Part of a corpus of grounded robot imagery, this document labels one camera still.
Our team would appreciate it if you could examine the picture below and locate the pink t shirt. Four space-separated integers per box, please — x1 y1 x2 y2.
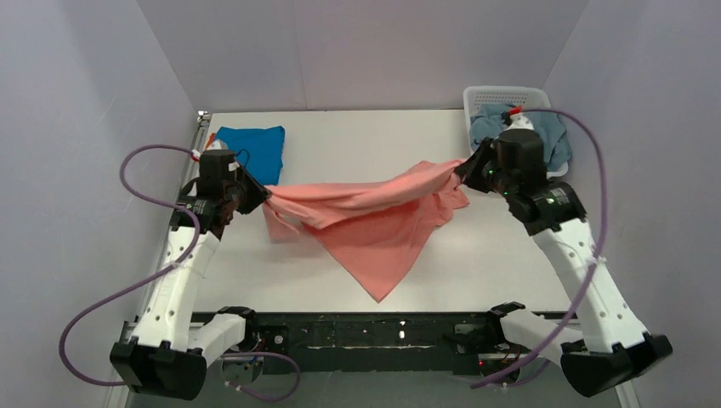
262 160 469 303

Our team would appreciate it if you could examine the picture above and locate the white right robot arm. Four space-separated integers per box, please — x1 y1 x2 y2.
456 128 673 397

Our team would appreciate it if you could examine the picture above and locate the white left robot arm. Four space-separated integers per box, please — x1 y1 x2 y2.
110 149 270 400

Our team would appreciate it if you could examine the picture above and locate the folded blue t shirt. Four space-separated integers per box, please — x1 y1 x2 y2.
216 126 286 185

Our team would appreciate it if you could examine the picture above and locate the grey-blue t shirt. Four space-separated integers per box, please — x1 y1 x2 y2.
468 104 572 177

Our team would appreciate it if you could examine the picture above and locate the folded orange t shirt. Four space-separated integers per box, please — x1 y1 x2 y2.
204 133 220 150

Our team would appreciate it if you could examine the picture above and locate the white plastic basket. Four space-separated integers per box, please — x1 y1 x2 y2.
463 86 564 178

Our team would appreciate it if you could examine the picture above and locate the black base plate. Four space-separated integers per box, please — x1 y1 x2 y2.
249 312 529 376

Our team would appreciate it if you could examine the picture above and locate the aluminium frame rail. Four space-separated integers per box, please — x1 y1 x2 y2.
106 111 640 408

